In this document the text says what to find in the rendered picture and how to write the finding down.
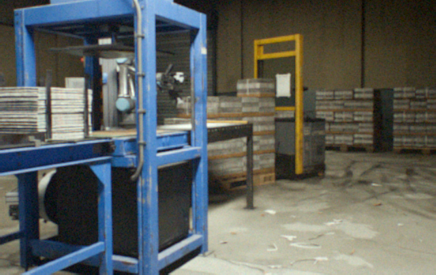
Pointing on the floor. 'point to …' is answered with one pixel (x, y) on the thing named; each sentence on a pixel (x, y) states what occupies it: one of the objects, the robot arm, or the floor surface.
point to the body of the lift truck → (314, 156)
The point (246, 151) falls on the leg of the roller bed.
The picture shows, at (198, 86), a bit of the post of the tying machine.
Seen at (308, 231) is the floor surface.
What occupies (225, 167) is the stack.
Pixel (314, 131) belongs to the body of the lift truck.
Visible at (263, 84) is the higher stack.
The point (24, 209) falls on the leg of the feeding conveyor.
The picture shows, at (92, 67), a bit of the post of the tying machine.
